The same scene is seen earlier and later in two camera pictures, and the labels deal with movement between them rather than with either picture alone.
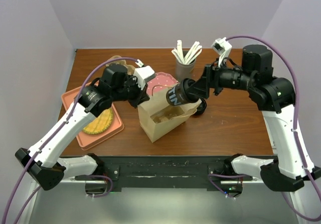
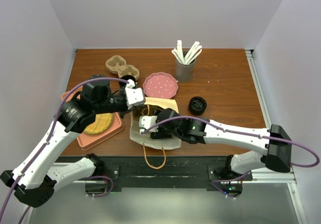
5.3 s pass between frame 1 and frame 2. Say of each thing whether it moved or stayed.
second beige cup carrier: stayed
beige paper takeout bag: moved
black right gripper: moved
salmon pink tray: stayed
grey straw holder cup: stayed
